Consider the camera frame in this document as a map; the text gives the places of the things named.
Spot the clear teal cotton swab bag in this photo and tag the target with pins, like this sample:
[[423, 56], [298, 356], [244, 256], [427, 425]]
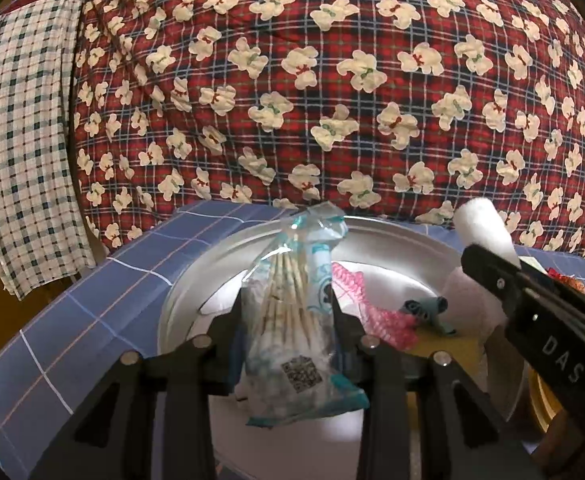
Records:
[[292, 310]]

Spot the blue checked bed sheet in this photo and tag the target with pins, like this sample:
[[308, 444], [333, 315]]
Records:
[[97, 300]]

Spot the green white checked cloth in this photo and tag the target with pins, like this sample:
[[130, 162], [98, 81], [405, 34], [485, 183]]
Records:
[[22, 135]]

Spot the mustard yellow cloth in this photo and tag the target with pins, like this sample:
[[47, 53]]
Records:
[[447, 352]]

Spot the red plaid bear-print blanket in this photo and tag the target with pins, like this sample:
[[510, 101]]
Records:
[[347, 85]]

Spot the white fluffy towel roll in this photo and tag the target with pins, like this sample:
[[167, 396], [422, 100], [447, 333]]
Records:
[[485, 225]]

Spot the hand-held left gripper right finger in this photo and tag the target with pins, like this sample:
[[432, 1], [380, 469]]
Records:
[[346, 342]]

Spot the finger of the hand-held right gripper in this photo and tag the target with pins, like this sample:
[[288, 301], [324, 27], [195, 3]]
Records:
[[492, 272]]

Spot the teal sock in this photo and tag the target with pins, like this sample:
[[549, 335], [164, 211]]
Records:
[[425, 310]]

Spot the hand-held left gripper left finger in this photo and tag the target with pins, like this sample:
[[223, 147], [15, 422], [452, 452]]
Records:
[[222, 340]]

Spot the silver metal basin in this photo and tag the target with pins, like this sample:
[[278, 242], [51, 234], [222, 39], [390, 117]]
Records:
[[212, 280]]

